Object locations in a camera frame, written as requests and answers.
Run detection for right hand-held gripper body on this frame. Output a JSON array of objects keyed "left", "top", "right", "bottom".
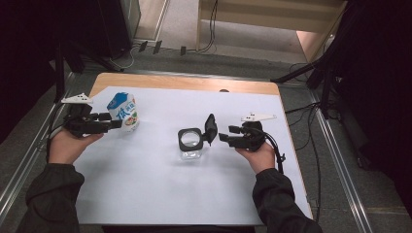
[{"left": 238, "top": 112, "right": 278, "bottom": 153}]

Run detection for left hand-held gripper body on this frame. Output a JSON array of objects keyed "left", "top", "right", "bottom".
[{"left": 60, "top": 92, "right": 99, "bottom": 138}]

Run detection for blue and white milk carton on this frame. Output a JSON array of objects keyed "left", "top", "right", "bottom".
[{"left": 106, "top": 91, "right": 141, "bottom": 133}]

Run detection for clear jar with black lid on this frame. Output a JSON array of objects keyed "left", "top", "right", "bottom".
[{"left": 177, "top": 113, "right": 220, "bottom": 161}]

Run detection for person's right hand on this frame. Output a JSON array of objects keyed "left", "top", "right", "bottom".
[{"left": 234, "top": 142, "right": 277, "bottom": 176}]

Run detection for person's left hand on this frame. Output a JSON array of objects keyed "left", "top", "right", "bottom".
[{"left": 47, "top": 128, "right": 105, "bottom": 166}]

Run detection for black metal stand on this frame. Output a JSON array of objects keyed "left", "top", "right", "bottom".
[{"left": 52, "top": 40, "right": 86, "bottom": 105}]

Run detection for white paper sheet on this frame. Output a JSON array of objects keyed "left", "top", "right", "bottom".
[{"left": 73, "top": 85, "right": 314, "bottom": 227}]

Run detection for dark cabinet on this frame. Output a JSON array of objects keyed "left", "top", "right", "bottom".
[{"left": 95, "top": 0, "right": 142, "bottom": 60}]

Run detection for dark curtain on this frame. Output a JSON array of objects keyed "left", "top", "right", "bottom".
[
  {"left": 0, "top": 0, "right": 101, "bottom": 145},
  {"left": 326, "top": 0, "right": 412, "bottom": 221}
]

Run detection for black tripod stand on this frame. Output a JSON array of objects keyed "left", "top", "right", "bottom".
[{"left": 270, "top": 18, "right": 358, "bottom": 121}]

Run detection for right hand-held gripper cable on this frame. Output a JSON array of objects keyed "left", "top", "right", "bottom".
[{"left": 248, "top": 126, "right": 288, "bottom": 176}]

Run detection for white floor cable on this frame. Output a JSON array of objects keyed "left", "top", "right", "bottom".
[{"left": 107, "top": 44, "right": 141, "bottom": 71}]

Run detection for black floor cables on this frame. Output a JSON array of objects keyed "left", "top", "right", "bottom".
[{"left": 284, "top": 62, "right": 325, "bottom": 233}]

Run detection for metal floor rail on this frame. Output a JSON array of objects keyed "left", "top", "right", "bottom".
[
  {"left": 306, "top": 89, "right": 374, "bottom": 233},
  {"left": 0, "top": 71, "right": 78, "bottom": 225}
]

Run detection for black hanging cable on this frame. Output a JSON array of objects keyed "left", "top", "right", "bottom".
[{"left": 196, "top": 0, "right": 220, "bottom": 54}]

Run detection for light wooden shelf frame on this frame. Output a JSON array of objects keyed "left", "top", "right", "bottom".
[{"left": 195, "top": 0, "right": 348, "bottom": 64}]

